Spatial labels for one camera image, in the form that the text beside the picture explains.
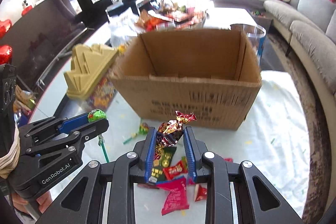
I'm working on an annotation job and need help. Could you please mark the green lollipop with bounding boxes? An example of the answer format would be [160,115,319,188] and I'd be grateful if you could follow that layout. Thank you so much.
[87,109,109,162]

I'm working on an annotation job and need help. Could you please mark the foil candy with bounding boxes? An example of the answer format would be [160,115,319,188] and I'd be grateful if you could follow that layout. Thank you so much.
[154,110,197,160]

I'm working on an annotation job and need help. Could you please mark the left human hand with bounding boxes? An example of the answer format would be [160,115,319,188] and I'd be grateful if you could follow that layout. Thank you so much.
[11,190,53,214]

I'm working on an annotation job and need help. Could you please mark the small red candy packet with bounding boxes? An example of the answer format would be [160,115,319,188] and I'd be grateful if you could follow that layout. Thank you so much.
[163,160,188,180]

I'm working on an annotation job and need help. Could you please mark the green snack packet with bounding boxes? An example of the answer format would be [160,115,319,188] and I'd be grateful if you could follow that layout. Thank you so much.
[151,147,177,182]

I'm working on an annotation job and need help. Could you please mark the pink snack packet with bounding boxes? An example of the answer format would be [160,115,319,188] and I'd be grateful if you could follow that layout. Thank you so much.
[156,176,190,216]

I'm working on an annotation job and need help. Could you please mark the gold lid candy jar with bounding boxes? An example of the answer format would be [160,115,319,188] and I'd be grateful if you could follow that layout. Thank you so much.
[64,44,119,111]

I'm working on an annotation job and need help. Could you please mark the pale blue table cloth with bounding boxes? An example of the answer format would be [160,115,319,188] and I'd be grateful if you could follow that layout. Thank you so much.
[28,70,312,224]

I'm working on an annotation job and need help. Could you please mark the red heart balloon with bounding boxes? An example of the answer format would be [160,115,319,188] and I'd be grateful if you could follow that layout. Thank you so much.
[0,19,12,38]
[0,45,13,65]

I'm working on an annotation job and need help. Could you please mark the black television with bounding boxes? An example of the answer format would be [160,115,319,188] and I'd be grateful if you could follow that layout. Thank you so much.
[1,0,85,89]

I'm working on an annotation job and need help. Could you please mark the brown cardboard box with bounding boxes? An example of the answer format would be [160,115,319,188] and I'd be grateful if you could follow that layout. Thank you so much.
[112,28,261,130]

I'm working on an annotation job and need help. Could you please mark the clear plastic zip bag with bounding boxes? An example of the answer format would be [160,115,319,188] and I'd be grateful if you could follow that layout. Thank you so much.
[108,8,141,48]

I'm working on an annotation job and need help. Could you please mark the grey storage bin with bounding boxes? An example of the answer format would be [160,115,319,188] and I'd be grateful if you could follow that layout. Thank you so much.
[248,10,272,29]

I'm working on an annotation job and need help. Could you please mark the grey curved sofa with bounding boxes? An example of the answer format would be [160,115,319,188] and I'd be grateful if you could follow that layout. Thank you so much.
[211,0,335,93]

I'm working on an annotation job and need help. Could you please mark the white security camera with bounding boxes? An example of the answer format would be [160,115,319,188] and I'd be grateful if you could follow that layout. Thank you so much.
[21,0,33,16]

